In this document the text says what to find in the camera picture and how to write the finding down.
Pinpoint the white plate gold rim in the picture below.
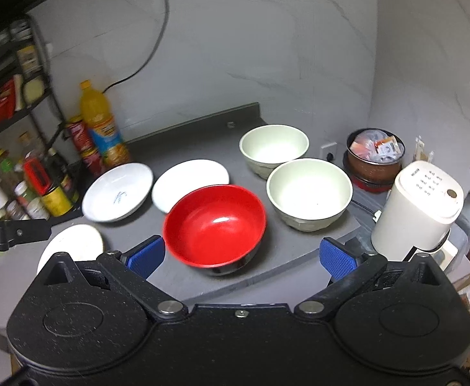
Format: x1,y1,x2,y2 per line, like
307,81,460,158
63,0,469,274
37,224,105,273

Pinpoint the white plate blue print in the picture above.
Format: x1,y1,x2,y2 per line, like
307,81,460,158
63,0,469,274
81,163,154,223

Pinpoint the cream bowl front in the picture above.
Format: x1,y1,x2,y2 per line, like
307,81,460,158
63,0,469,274
267,159,353,233

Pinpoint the cream bowl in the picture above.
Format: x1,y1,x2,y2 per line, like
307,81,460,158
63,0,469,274
267,159,353,233
239,124,310,179

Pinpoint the white plate plain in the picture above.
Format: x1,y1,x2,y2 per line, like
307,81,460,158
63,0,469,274
151,159,230,214

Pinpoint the cream bowl back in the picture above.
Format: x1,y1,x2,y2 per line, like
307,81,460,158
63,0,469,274
239,124,310,179

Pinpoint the white seasoning bottle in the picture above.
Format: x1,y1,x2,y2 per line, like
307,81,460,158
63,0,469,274
14,180,50,220

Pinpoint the white electric kettle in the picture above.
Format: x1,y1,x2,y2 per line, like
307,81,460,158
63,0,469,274
370,161,465,262

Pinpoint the brown bowl with packets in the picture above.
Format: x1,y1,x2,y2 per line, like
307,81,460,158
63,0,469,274
343,128,405,193

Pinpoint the red drink can lower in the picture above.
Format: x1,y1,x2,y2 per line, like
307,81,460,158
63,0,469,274
81,147,107,177

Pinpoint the red drink can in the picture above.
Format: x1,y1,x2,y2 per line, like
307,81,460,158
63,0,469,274
81,147,107,177
66,115,94,153

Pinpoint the red drink can upper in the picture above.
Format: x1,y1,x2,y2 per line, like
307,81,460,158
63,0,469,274
66,115,94,153

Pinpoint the orange juice bottle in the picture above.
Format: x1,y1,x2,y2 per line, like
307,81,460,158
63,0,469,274
80,80,131,168

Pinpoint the black wire shelf rack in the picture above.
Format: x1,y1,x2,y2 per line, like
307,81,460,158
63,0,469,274
0,15,83,226

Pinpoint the soy sauce jug red handle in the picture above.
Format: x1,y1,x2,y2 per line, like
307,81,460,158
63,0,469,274
23,158,73,217

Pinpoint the white wall socket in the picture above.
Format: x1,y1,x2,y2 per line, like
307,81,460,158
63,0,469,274
320,142,338,162

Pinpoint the black power cable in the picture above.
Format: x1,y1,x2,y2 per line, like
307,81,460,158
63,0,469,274
101,0,172,94

